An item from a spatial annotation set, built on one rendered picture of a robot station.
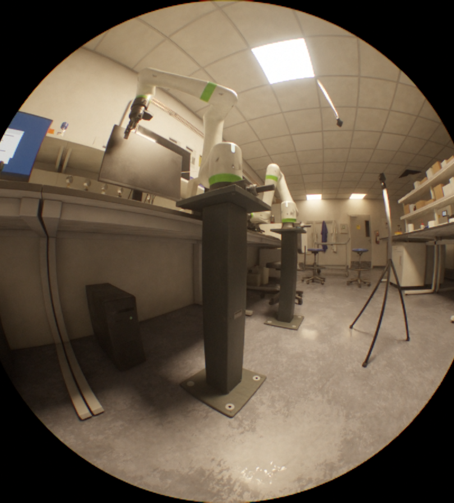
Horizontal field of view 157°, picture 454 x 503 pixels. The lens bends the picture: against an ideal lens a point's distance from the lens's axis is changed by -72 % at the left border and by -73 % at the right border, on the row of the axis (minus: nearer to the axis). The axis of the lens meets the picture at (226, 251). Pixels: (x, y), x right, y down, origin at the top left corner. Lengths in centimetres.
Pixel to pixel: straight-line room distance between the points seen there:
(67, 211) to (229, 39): 207
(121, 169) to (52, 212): 53
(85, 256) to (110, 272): 23
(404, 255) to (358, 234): 401
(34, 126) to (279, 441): 158
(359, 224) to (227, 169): 666
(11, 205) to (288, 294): 156
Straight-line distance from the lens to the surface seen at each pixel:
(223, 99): 91
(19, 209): 47
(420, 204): 357
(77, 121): 174
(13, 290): 132
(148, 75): 97
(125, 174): 89
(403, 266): 323
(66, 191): 40
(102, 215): 48
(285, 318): 147
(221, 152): 64
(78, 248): 127
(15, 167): 94
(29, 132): 103
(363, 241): 703
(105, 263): 132
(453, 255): 497
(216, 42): 219
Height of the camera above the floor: 62
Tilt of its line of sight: level
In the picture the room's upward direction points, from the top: straight up
